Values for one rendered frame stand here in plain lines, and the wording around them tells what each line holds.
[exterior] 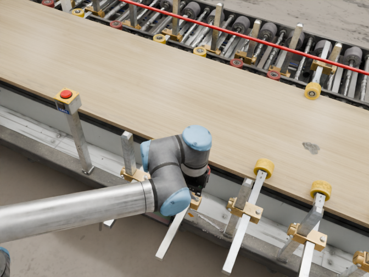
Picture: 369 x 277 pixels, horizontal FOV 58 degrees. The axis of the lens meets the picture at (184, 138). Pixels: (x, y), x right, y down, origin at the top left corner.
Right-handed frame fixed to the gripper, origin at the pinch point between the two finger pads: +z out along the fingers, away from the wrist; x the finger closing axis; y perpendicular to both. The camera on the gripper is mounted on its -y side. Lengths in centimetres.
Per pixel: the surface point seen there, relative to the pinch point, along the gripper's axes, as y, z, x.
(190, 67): -35, 10, 84
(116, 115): -52, 11, 31
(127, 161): -29.6, 4.5, 5.6
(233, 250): 24.5, 5.0, -10.3
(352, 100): 58, 17, 110
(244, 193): 20.5, -7.5, 6.0
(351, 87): 58, 27, 135
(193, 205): 2.6, 15.6, 5.2
